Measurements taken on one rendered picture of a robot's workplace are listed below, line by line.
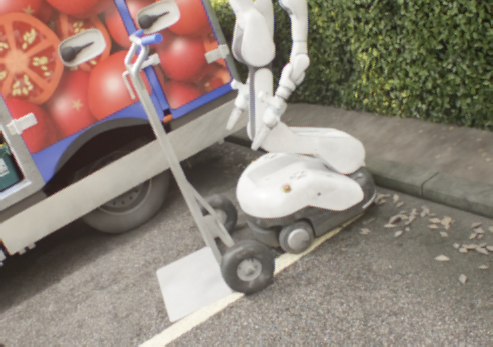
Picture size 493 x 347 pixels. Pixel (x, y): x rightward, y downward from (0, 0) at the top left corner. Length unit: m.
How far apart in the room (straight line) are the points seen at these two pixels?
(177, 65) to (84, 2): 0.72
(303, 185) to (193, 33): 1.50
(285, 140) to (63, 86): 1.46
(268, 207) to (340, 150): 0.47
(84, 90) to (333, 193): 1.66
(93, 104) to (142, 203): 0.78
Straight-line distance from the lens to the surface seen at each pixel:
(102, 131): 3.43
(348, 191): 2.60
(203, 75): 3.61
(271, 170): 2.84
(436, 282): 2.21
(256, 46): 2.47
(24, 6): 3.36
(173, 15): 3.58
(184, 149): 3.61
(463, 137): 3.06
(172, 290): 2.82
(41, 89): 3.35
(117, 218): 3.69
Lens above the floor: 1.37
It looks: 20 degrees down
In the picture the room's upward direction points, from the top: 21 degrees counter-clockwise
